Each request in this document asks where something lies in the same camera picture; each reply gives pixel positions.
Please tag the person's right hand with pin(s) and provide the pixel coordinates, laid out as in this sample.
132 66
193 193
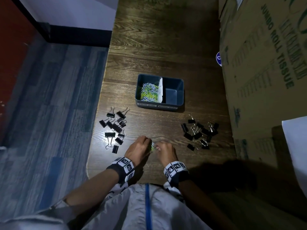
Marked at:
166 153

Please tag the person's left hand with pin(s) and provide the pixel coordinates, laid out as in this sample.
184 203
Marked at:
137 150

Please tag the person's right fingers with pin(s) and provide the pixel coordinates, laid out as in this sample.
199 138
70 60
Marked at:
159 146

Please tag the person's left fingers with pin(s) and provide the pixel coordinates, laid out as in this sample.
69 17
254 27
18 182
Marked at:
147 144

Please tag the green paper clip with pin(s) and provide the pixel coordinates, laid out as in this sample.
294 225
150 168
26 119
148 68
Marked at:
153 147

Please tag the person's right forearm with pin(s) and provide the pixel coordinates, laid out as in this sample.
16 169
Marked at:
203 205

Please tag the person's left forearm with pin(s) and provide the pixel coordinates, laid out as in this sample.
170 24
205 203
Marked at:
92 189

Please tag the right wristband with marker tags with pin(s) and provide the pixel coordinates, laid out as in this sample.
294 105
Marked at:
175 173

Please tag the wristband with marker tags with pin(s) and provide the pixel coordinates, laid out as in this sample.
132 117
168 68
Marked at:
175 173
122 168

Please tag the left wristband with marker tags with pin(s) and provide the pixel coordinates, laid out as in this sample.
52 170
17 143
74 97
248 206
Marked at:
122 168

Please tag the group of large binder clips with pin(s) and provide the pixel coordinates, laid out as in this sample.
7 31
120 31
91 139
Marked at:
114 128

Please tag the group of small binder clips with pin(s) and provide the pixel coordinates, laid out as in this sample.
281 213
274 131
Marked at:
199 135

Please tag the blue-grey plastic organizer box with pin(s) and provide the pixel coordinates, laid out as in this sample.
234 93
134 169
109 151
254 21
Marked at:
174 98

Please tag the pile of coloured paper clips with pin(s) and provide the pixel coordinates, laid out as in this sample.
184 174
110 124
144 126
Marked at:
149 92

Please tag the white divider card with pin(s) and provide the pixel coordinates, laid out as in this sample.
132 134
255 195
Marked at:
161 90

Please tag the white jacket with blue zipper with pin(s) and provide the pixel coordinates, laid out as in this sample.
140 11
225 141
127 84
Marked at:
134 213

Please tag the round blue sticker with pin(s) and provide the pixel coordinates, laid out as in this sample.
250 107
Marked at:
218 59

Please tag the large printed cardboard box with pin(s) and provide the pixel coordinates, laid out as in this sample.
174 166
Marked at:
261 69

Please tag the white paper sheet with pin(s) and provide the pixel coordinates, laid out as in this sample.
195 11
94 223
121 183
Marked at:
297 150

